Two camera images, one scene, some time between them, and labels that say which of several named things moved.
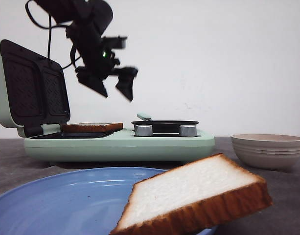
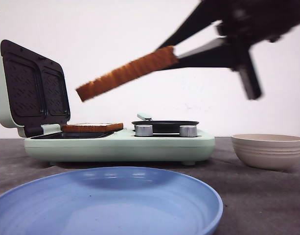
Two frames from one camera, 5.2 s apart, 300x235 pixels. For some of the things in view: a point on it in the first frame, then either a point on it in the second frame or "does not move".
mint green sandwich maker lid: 31,89 does not move
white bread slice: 217,188 → 166,57
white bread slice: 92,128 does not move
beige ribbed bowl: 268,152 does not move
